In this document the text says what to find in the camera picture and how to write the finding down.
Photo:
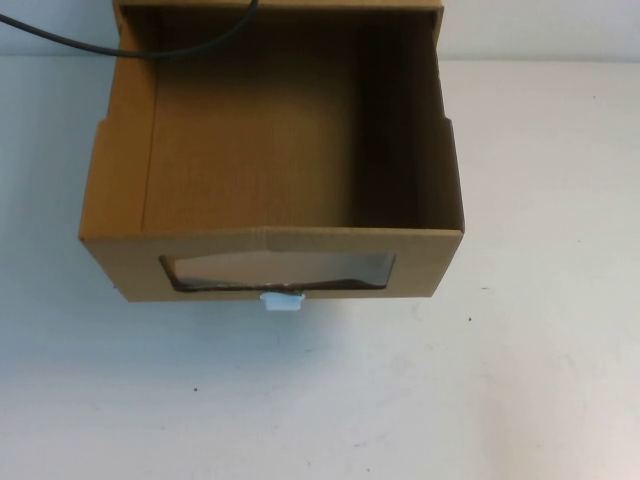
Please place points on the cardboard drawer with damaged window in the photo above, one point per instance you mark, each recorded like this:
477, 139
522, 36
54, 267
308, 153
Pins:
280, 170

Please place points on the cardboard shell of damaged-window drawer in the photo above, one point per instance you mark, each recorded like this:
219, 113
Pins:
440, 12

